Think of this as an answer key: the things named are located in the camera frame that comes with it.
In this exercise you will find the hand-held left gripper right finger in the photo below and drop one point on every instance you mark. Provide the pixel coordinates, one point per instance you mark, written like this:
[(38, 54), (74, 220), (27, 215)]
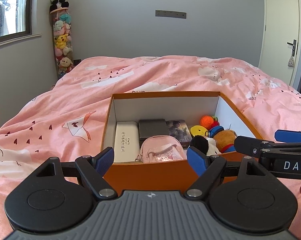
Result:
[(196, 161)]

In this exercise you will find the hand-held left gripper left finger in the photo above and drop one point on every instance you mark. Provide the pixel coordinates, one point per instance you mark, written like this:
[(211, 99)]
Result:
[(104, 160)]

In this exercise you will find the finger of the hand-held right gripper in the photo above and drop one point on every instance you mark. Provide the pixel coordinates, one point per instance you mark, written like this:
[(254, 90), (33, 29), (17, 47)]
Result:
[(288, 135), (248, 145)]

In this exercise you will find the white plush cat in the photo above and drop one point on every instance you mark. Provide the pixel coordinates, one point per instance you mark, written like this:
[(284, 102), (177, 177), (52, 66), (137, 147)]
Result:
[(203, 143)]

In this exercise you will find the white glasses case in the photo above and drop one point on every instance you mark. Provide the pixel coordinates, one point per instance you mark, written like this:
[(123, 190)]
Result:
[(124, 142)]

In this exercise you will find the yellow plastic toy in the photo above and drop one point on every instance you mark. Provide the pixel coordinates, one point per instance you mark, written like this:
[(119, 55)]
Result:
[(199, 130)]

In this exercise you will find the figure print card box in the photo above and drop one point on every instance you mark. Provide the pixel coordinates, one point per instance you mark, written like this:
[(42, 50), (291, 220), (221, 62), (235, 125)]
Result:
[(179, 131)]

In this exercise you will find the pink plush pouch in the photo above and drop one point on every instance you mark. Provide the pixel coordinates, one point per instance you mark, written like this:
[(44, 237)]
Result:
[(160, 150)]

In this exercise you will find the red crochet fruit charm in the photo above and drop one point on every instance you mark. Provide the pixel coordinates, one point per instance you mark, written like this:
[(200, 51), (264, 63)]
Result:
[(207, 121)]

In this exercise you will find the orange cardboard box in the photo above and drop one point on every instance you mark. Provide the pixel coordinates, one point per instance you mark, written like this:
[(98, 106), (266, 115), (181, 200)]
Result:
[(153, 175)]

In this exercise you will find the black gift box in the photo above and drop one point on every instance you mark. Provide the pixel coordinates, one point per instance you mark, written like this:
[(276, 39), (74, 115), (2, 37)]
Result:
[(151, 130)]

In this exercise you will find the pink printed blanket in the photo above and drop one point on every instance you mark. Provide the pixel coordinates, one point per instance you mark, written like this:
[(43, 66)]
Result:
[(65, 100)]

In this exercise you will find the small hanging pouch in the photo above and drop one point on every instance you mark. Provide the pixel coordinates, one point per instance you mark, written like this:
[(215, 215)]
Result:
[(290, 62)]

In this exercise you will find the white door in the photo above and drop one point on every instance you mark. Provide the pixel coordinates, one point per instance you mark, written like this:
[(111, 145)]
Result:
[(280, 30)]

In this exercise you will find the clear tube of plush toys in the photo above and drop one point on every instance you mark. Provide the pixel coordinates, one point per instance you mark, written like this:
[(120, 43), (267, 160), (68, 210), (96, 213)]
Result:
[(62, 42)]

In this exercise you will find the panda plush toy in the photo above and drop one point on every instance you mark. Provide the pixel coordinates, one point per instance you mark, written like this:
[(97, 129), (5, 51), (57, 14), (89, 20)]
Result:
[(59, 0)]

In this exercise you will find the window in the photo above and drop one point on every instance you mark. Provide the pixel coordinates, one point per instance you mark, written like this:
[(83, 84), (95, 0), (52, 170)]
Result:
[(8, 7)]

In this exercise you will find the grey wall socket strip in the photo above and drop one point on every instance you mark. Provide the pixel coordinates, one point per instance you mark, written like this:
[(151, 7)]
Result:
[(170, 14)]

